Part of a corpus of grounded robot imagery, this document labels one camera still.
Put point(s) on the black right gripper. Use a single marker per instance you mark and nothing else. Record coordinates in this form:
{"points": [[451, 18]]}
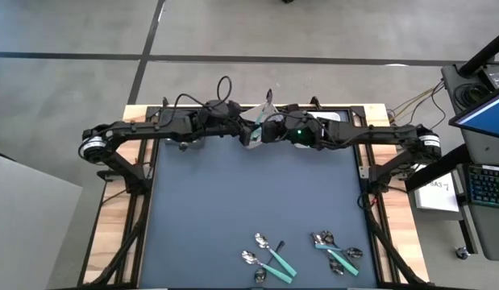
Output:
{"points": [[275, 131]]}

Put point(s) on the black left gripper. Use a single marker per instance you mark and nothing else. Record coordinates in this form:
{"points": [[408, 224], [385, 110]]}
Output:
{"points": [[221, 121]]}

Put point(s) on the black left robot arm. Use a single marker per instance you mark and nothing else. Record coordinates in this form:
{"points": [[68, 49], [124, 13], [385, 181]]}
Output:
{"points": [[140, 129]]}

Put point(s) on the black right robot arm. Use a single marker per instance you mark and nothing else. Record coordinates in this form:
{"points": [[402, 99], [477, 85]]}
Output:
{"points": [[374, 133]]}

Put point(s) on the white plastic bin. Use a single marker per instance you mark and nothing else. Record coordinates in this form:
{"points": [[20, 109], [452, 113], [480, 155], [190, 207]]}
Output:
{"points": [[253, 113], [331, 116]]}

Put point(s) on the blue-grey table mat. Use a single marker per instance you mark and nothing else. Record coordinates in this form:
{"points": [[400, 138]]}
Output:
{"points": [[217, 209]]}

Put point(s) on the black cart bar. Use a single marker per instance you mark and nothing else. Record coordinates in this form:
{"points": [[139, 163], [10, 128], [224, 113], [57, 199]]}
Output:
{"points": [[438, 167]]}

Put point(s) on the white paper sheet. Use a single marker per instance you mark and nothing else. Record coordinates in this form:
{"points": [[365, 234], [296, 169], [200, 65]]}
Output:
{"points": [[438, 197]]}

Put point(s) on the computer monitor blue screen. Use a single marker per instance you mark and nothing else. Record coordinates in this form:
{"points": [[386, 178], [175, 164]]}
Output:
{"points": [[487, 117]]}

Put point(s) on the backlit black keyboard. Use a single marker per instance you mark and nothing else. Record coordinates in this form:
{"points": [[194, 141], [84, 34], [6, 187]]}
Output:
{"points": [[489, 187]]}

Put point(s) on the cart caster wheel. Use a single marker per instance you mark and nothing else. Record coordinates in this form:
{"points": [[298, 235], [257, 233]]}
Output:
{"points": [[462, 253]]}

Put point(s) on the black metal pole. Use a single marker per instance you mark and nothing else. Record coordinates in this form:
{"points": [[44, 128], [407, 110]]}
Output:
{"points": [[485, 54]]}

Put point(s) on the black power adapter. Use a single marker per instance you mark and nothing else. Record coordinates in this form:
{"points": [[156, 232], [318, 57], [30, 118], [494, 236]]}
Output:
{"points": [[497, 76]]}

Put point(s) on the grey computer cart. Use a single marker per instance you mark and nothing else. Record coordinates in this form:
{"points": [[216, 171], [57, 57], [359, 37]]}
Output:
{"points": [[483, 231]]}

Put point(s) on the grey panel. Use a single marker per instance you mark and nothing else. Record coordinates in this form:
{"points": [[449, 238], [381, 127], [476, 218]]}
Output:
{"points": [[27, 225]]}

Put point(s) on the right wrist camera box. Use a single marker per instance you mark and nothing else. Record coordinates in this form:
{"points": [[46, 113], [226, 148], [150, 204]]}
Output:
{"points": [[303, 135]]}

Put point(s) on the black aluminium table frame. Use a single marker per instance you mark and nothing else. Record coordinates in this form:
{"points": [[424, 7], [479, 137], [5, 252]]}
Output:
{"points": [[379, 245]]}

